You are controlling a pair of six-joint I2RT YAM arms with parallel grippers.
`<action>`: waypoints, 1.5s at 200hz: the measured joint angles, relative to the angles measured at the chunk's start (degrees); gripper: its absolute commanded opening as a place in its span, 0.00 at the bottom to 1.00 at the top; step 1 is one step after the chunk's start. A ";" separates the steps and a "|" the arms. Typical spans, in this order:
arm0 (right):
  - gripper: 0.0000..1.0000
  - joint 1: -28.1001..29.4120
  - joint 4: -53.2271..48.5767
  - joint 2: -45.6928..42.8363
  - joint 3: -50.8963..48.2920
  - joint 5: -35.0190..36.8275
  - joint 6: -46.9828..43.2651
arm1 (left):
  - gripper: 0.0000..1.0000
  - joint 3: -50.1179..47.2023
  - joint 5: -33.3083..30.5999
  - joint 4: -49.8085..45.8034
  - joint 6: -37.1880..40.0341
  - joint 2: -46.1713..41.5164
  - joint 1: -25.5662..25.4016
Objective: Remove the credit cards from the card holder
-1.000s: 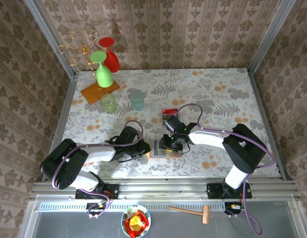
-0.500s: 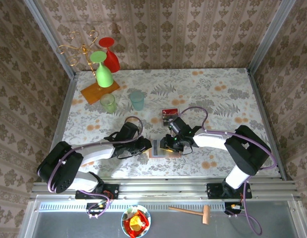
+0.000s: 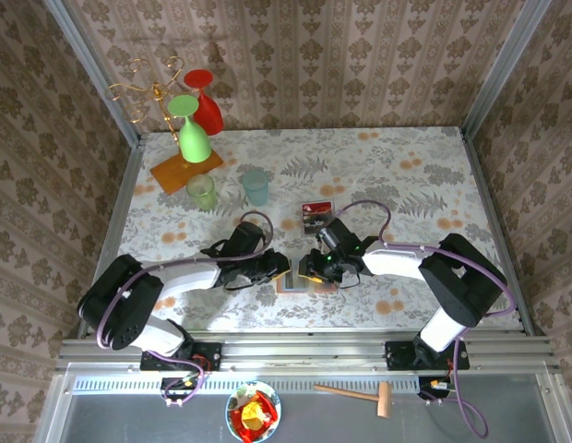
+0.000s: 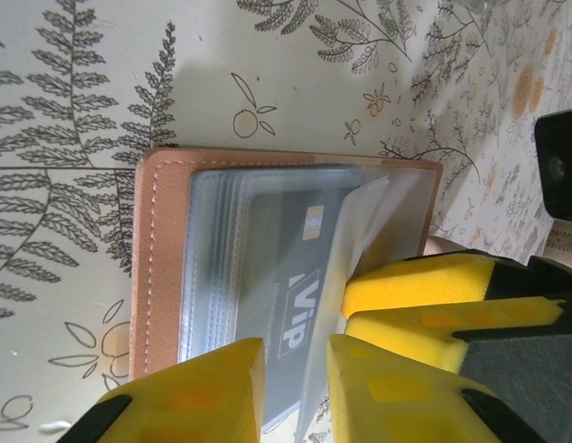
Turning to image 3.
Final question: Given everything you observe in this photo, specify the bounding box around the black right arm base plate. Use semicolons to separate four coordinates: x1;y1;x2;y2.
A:
384;340;471;372

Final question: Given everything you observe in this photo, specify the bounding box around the patterned ceramic bowl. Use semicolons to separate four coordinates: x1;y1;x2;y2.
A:
225;380;282;443

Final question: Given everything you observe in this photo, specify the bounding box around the floral fern print tablecloth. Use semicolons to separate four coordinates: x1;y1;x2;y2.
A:
99;126;522;332

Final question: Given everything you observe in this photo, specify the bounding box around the gold wire rack, wooden base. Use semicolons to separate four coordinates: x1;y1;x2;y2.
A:
104;55;225;196

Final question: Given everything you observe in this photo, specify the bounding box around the brown leather card holder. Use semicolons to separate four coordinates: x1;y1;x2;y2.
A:
275;257;338;295

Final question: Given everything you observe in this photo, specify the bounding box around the wooden mallet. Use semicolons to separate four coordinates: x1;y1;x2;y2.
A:
312;380;393;419

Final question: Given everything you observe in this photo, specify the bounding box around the red wrapper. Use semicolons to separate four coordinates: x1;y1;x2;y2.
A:
230;390;279;439

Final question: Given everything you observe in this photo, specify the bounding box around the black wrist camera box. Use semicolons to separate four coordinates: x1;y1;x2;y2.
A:
316;219;362;254
229;221;268;259

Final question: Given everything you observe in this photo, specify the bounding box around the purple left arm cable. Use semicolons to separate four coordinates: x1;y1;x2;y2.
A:
95;210;275;407

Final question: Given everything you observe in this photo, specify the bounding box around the aluminium extrusion frame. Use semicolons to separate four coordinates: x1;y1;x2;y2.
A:
42;0;564;375

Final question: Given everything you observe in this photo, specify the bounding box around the green glass tumbler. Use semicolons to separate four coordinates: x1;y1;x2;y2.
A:
185;174;220;212

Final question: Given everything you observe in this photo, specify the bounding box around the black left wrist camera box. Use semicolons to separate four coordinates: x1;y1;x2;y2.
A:
229;221;268;259

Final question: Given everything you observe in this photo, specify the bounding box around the blue textured tumbler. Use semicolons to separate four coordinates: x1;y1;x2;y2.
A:
241;168;270;207

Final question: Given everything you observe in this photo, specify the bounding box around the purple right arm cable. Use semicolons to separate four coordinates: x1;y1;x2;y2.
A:
332;199;518;439

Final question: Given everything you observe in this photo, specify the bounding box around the grey metal shelf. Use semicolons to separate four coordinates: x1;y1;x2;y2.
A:
34;362;572;443

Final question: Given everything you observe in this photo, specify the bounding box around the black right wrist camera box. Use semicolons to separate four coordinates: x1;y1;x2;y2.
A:
316;219;362;254

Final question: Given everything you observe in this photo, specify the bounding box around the red plastic wine glass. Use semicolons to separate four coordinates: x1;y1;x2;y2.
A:
183;68;225;137

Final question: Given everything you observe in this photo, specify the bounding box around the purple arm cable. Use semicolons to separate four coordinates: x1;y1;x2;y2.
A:
95;210;275;407
332;199;518;439

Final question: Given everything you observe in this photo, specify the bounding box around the green plastic wine glass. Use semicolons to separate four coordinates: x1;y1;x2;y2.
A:
167;94;213;164

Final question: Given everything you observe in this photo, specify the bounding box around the yellow crumpled paper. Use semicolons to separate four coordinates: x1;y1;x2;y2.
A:
241;400;264;428

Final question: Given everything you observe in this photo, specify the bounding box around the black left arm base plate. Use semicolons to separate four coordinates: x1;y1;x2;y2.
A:
139;341;223;373

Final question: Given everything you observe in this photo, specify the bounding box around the black connector box with wires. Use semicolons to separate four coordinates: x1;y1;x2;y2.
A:
160;376;207;402
417;376;456;401

